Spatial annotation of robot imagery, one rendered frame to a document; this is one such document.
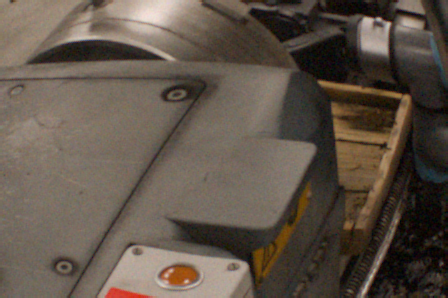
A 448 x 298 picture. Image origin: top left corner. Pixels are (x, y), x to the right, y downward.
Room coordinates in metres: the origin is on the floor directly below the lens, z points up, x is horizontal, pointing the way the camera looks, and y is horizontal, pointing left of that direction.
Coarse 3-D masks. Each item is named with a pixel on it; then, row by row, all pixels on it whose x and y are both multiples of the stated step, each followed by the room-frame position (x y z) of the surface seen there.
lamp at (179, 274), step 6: (168, 270) 0.54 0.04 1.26; (174, 270) 0.54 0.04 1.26; (180, 270) 0.54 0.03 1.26; (186, 270) 0.54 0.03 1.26; (192, 270) 0.54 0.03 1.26; (162, 276) 0.54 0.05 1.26; (168, 276) 0.54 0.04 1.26; (174, 276) 0.54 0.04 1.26; (180, 276) 0.54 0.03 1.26; (186, 276) 0.53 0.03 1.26; (192, 276) 0.54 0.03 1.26; (168, 282) 0.53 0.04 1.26; (174, 282) 0.53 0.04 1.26; (180, 282) 0.53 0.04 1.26; (186, 282) 0.53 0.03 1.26
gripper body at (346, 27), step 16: (272, 0) 1.19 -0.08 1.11; (288, 0) 1.18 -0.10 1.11; (304, 0) 1.18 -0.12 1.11; (272, 16) 1.14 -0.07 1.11; (288, 16) 1.14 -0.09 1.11; (304, 16) 1.14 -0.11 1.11; (320, 16) 1.17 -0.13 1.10; (336, 16) 1.16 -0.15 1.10; (352, 16) 1.13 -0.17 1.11; (272, 32) 1.13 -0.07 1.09; (288, 32) 1.13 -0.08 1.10; (304, 32) 1.12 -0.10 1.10; (352, 32) 1.10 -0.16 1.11; (352, 48) 1.09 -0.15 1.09; (352, 64) 1.09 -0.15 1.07
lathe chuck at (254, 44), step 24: (120, 0) 0.98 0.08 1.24; (144, 0) 0.97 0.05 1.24; (168, 0) 0.97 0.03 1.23; (192, 0) 0.97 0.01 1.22; (72, 24) 0.97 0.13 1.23; (168, 24) 0.93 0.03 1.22; (192, 24) 0.93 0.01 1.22; (216, 24) 0.94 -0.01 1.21; (240, 24) 0.96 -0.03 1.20; (216, 48) 0.91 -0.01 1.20; (240, 48) 0.93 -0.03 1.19; (264, 48) 0.95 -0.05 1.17
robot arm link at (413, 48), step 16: (400, 32) 1.08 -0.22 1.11; (416, 32) 1.08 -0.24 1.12; (400, 48) 1.07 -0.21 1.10; (416, 48) 1.06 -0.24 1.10; (432, 48) 1.05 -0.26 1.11; (400, 64) 1.06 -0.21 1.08; (416, 64) 1.05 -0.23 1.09; (432, 64) 1.04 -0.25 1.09; (400, 80) 1.07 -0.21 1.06; (416, 80) 1.05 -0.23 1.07; (432, 80) 1.04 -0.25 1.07; (416, 96) 1.06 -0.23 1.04; (432, 96) 1.04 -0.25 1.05
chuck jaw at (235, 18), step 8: (200, 0) 0.99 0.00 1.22; (208, 0) 0.99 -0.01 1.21; (216, 0) 0.99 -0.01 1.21; (224, 0) 1.02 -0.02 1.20; (232, 0) 1.03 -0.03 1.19; (208, 8) 0.98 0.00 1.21; (216, 8) 0.98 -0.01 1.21; (224, 8) 0.98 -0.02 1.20; (232, 8) 0.99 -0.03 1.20; (240, 8) 1.02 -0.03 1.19; (248, 8) 1.02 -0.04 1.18; (224, 16) 0.97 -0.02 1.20; (232, 16) 0.98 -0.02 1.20; (240, 16) 0.98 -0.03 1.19
